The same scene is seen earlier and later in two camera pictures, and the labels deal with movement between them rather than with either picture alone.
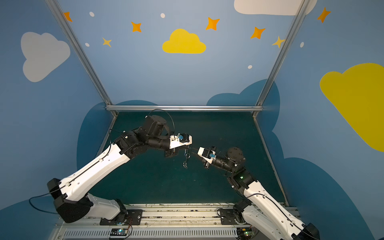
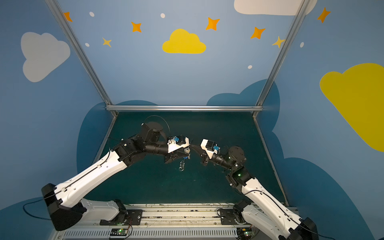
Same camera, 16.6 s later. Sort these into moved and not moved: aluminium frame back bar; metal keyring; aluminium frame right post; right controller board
Moved: metal keyring
Not moved: aluminium frame back bar; aluminium frame right post; right controller board
